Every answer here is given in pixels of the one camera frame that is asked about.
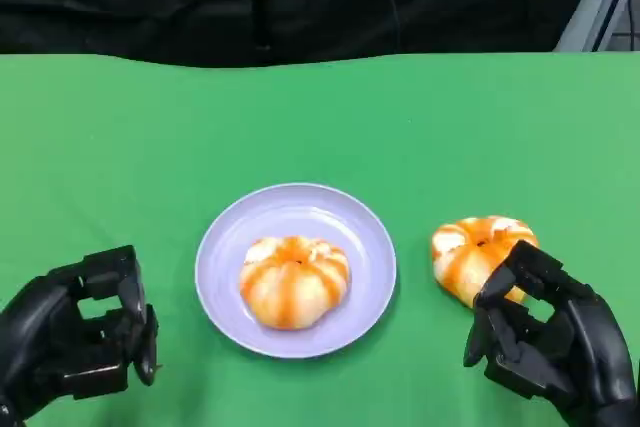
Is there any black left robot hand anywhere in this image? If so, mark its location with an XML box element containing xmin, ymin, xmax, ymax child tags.
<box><xmin>0</xmin><ymin>245</ymin><xmax>160</xmax><ymax>423</ymax></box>

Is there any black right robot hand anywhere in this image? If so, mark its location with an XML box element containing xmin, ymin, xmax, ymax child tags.
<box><xmin>463</xmin><ymin>239</ymin><xmax>640</xmax><ymax>426</ymax></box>

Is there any orange and white bread roll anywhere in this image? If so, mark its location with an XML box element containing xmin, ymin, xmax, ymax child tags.
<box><xmin>431</xmin><ymin>215</ymin><xmax>540</xmax><ymax>309</ymax></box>
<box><xmin>238</xmin><ymin>235</ymin><xmax>352</xmax><ymax>332</ymax></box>

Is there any aluminium frame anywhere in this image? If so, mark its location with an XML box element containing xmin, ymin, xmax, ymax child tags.
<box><xmin>553</xmin><ymin>0</ymin><xmax>640</xmax><ymax>53</ymax></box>

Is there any green table cloth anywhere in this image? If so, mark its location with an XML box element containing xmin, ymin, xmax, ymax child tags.
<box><xmin>0</xmin><ymin>51</ymin><xmax>640</xmax><ymax>427</ymax></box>

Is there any lilac plate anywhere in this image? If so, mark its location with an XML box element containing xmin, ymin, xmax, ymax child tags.
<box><xmin>194</xmin><ymin>182</ymin><xmax>399</xmax><ymax>360</ymax></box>

